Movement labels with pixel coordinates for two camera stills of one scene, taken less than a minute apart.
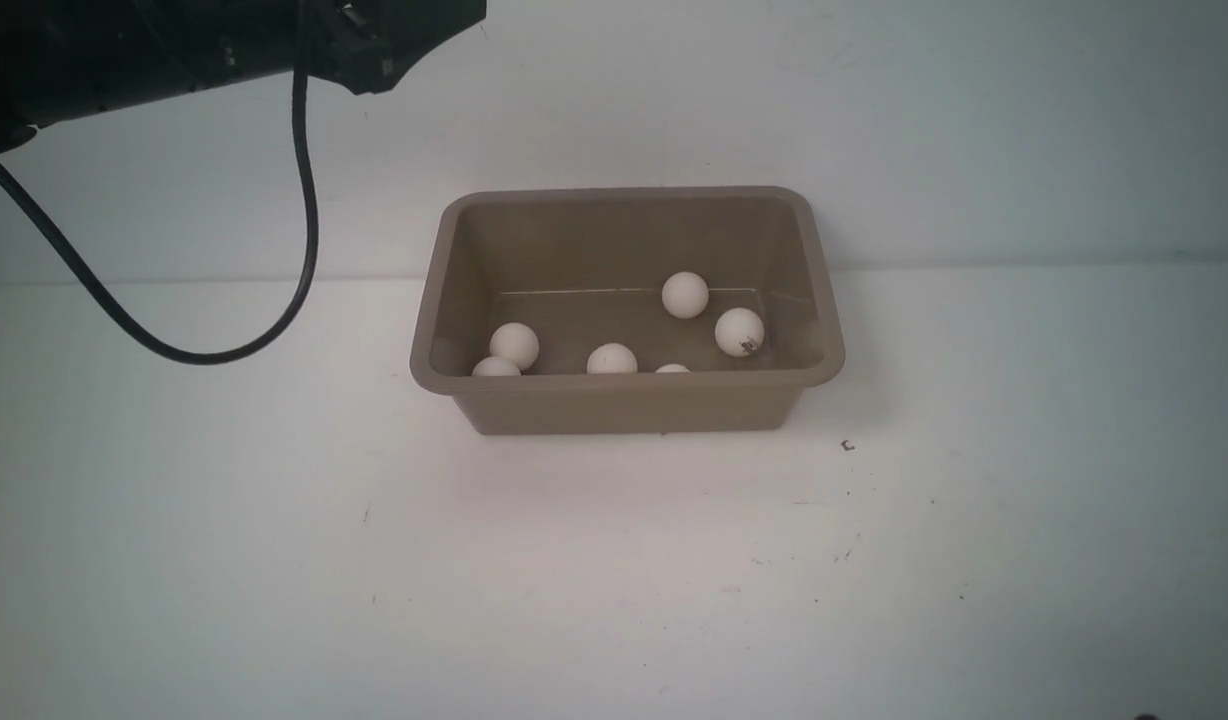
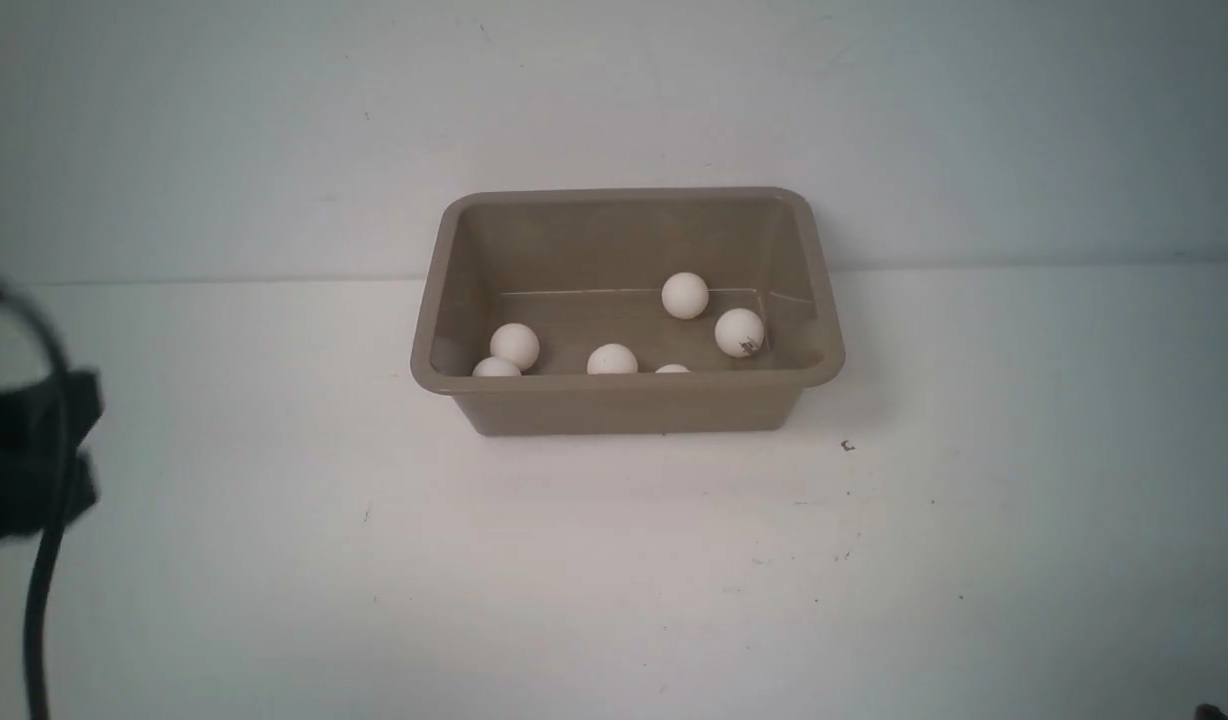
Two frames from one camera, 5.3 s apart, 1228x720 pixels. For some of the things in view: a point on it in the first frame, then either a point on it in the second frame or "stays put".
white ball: x=739 y=332 stays put
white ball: x=685 y=295 stays put
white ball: x=517 y=342 stays put
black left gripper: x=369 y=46 → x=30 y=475
